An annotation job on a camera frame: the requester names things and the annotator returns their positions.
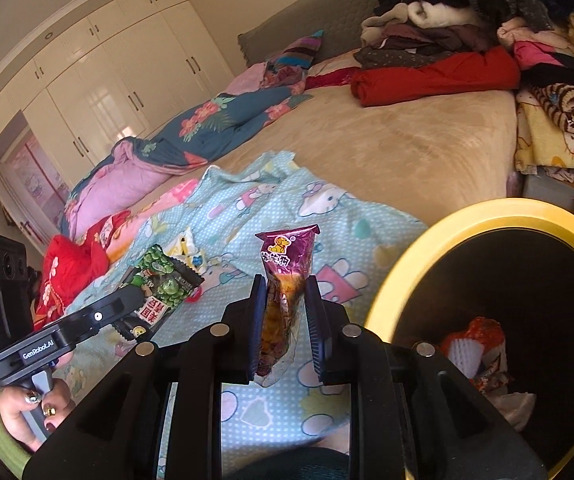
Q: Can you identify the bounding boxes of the green pea snack bag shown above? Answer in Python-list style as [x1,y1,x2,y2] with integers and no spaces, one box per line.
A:
[112,245,203,341]

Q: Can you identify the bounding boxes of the purple snack bag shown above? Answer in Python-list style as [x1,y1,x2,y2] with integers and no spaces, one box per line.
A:
[254,224,319,388]

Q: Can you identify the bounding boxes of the yellow rimmed black trash bin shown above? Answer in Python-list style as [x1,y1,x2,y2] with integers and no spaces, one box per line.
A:
[366,198,574,479]

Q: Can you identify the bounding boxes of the left hand painted nails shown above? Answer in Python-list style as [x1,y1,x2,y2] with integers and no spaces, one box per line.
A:
[0,378,75,452]

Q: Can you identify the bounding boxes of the orange red plastic bag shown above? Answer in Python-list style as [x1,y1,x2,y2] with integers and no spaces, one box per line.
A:
[440,316,509,394]

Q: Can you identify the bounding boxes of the red garment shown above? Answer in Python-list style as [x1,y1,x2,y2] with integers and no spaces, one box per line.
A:
[33,210,130,332]

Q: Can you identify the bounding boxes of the red candy wrapper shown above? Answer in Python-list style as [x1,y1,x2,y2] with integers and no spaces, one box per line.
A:
[185,285,203,304]

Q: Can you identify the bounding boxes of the pink cartoon blanket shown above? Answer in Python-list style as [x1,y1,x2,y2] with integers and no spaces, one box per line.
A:
[106,179,199,264]

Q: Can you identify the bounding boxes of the yellow white crumpled wrapper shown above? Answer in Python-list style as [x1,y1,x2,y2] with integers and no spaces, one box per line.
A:
[164,228,208,275]

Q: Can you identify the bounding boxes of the blue floral pink quilt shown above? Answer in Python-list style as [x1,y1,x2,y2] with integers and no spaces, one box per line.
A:
[59,84,311,240]

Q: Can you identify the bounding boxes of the beige bed sheet mattress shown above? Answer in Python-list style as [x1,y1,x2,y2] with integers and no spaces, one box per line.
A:
[126,84,518,229]

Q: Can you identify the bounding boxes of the yellow cartoon blanket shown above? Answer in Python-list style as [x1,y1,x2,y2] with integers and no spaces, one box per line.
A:
[515,90,574,174]

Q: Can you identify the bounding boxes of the white built-in wardrobe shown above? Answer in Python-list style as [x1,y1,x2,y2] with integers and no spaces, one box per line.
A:
[0,0,232,185]

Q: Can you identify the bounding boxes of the red folded jacket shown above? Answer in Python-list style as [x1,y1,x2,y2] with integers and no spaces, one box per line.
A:
[350,47,521,107]

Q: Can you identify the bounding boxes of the striped colourful pillow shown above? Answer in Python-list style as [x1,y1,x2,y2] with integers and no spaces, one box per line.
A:
[262,29,324,88]

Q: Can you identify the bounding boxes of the grey padded headboard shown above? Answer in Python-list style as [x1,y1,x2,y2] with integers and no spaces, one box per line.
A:
[238,0,377,66]

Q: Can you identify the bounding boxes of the pile of dark clothes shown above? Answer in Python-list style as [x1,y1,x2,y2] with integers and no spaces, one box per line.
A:
[354,0,574,86]

